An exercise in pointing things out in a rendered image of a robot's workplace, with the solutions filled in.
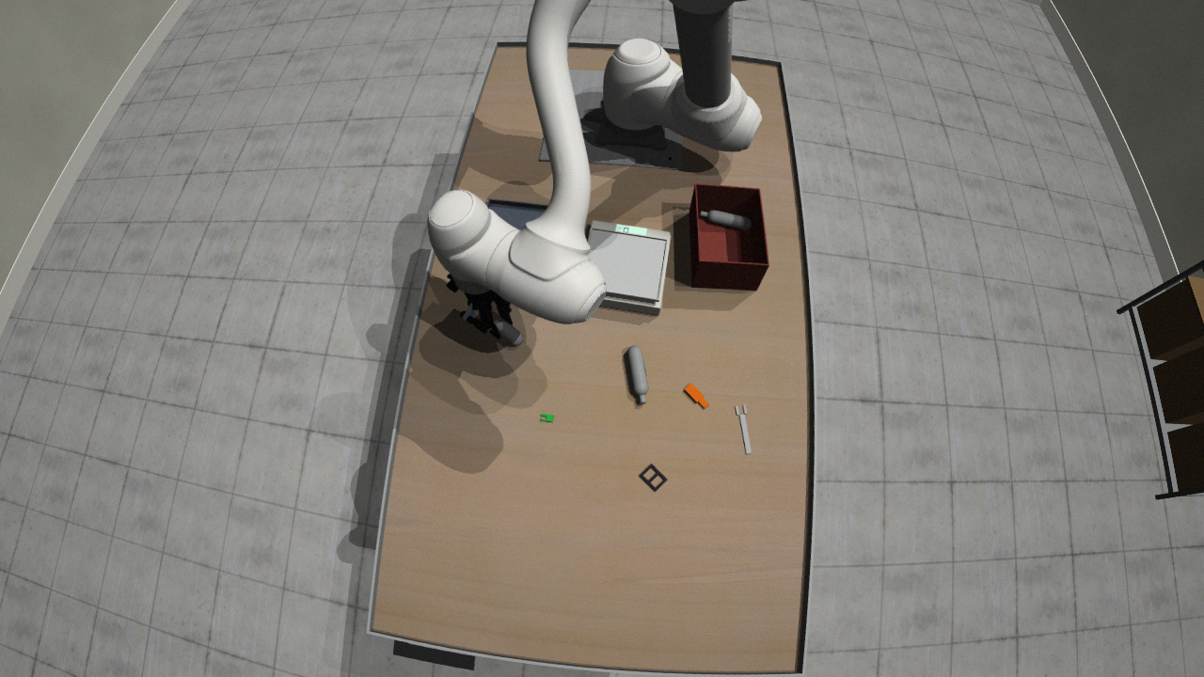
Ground grey open-end spanner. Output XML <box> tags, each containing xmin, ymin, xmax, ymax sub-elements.
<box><xmin>736</xmin><ymin>404</ymin><xmax>753</xmax><ymax>454</ymax></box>

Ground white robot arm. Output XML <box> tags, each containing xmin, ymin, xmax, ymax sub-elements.
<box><xmin>427</xmin><ymin>0</ymin><xmax>762</xmax><ymax>324</ymax></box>

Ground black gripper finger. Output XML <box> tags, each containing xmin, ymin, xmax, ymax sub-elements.
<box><xmin>460</xmin><ymin>302</ymin><xmax>501</xmax><ymax>339</ymax></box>
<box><xmin>494</xmin><ymin>296</ymin><xmax>513</xmax><ymax>324</ymax></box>

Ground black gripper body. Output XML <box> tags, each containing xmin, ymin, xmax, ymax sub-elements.
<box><xmin>465</xmin><ymin>290</ymin><xmax>498</xmax><ymax>310</ymax></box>

